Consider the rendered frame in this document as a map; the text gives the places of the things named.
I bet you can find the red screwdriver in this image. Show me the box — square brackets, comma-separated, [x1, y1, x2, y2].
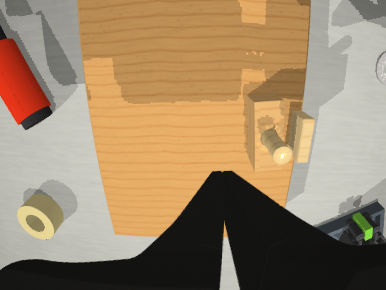
[0, 25, 53, 130]

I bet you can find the light wooden rectangular block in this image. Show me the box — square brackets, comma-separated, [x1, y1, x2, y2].
[288, 111, 315, 163]

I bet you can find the tan wooden dowel pin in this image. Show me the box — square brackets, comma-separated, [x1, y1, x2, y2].
[261, 130, 292, 164]

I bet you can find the light wooden board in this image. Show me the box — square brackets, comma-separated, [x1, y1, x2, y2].
[77, 0, 311, 237]

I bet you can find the tan short cylinder with hole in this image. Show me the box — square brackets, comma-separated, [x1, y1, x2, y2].
[17, 194, 64, 239]

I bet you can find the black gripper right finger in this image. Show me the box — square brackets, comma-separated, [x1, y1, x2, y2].
[222, 171, 386, 290]

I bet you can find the small wooden block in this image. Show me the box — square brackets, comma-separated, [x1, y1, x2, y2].
[247, 93, 285, 172]

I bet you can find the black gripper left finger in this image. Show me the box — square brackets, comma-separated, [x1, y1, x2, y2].
[0, 171, 226, 290]

